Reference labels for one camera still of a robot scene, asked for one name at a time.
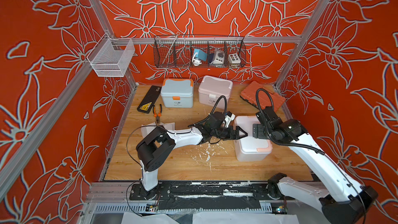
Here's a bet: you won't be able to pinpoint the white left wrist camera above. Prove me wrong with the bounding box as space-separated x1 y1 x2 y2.
224 111 235 128

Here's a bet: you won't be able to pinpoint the gauze packet clear wrapper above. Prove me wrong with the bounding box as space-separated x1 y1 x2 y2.
141 125 156 138

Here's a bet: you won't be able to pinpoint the aluminium horizontal back rail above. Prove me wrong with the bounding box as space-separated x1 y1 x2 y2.
111 36 301 46

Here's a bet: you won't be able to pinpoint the white button box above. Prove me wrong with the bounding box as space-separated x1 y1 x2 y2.
228 53 241 67

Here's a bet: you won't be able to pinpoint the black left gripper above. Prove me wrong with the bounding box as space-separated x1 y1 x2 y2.
211 127 248 142

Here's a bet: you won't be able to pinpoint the aluminium frame post left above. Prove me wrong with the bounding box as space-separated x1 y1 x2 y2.
89 0 136 89

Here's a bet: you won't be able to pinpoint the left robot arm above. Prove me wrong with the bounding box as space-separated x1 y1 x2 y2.
136 112 248 191

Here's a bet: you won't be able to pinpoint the black warning label case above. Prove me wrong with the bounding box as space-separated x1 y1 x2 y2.
137 86 161 114

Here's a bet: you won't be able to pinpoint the white wire mesh basket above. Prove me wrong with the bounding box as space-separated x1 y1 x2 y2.
88 38 135 77

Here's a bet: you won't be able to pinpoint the blue item in basket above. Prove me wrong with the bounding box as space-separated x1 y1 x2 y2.
193 49 207 61

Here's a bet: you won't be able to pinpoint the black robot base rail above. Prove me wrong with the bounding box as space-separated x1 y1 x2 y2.
127 180 282 201

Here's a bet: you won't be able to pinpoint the black wire wall basket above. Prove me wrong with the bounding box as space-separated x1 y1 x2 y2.
153 34 247 68

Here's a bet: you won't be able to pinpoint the white pink first aid kit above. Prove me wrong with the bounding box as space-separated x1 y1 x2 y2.
234 116 273 162

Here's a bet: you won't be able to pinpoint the white device with dials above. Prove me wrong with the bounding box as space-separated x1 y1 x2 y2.
210 49 225 65

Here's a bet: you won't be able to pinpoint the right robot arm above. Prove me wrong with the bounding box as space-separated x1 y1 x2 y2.
253 107 378 224

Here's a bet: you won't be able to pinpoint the orange handled pliers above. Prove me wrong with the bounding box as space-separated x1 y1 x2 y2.
152 104 163 125

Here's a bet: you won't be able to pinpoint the aluminium frame post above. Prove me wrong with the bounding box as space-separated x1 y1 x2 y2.
274 0 330 90
89 0 136 89

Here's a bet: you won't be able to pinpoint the red plastic tool case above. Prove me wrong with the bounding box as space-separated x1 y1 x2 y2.
239 82 286 112

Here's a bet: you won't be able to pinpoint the aluminium frame post right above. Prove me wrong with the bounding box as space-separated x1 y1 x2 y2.
274 0 330 90

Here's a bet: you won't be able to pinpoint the grey orange medicine chest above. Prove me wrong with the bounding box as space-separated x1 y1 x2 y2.
160 78 194 108

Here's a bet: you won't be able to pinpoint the pink medicine chest box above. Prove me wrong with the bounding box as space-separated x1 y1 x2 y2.
198 76 233 106

